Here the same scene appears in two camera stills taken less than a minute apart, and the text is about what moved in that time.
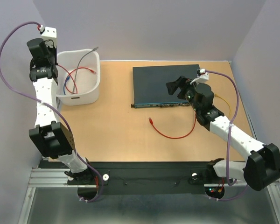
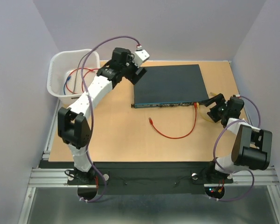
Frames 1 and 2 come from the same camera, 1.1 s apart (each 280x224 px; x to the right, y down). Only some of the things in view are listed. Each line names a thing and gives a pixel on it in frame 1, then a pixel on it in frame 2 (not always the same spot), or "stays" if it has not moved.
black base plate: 140,177 stays
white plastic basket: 79,77 stays
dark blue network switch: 149,85 stays
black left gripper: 54,50 -> 133,77
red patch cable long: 74,82 -> 87,71
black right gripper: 173,86 -> 220,98
